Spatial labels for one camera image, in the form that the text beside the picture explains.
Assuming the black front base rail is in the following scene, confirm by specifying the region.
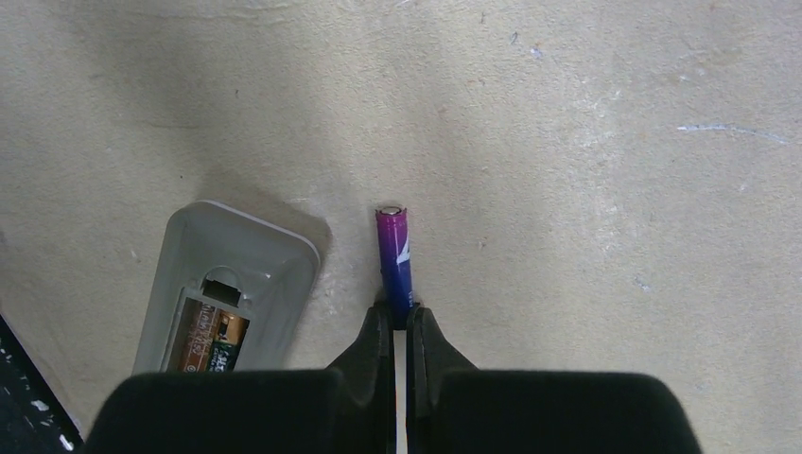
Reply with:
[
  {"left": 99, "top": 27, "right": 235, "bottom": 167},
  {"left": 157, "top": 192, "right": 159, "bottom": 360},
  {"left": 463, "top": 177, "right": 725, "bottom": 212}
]
[{"left": 1, "top": 321, "right": 83, "bottom": 453}]

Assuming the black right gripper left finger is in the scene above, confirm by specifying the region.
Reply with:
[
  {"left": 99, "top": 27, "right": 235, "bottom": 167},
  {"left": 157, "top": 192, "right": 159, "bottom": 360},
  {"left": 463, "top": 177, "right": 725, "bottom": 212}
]
[{"left": 82, "top": 303, "right": 396, "bottom": 453}]

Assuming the black green gold AAA battery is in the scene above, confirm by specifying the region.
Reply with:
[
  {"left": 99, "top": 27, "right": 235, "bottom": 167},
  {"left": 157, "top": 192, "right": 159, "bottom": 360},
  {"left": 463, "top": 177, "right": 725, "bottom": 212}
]
[{"left": 206, "top": 311, "right": 249, "bottom": 372}]

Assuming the white universal AC remote control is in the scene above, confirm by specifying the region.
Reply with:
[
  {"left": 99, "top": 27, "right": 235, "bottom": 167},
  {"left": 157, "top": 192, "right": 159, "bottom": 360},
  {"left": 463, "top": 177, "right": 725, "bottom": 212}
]
[{"left": 132, "top": 201, "right": 321, "bottom": 375}]

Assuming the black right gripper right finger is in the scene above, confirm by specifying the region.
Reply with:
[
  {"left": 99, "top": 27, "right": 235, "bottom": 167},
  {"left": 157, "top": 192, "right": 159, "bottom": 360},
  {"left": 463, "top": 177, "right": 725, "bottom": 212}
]
[{"left": 406, "top": 305, "right": 702, "bottom": 453}]

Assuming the blue purple AAA battery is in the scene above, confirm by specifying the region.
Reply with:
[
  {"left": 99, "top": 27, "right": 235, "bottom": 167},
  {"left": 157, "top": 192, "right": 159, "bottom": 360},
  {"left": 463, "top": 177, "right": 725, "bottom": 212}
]
[{"left": 375, "top": 205, "right": 414, "bottom": 330}]

